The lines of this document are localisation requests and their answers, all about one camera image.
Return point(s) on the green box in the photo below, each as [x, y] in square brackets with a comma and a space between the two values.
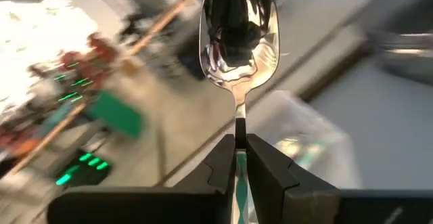
[116, 114]

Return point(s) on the clear plastic bin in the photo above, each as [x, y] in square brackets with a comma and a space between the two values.
[304, 132]

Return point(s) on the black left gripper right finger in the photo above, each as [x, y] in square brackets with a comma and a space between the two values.
[287, 197]

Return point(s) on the black device with green lights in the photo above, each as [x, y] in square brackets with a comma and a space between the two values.
[84, 168]

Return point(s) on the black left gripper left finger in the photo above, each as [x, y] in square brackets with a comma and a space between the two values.
[189, 197]

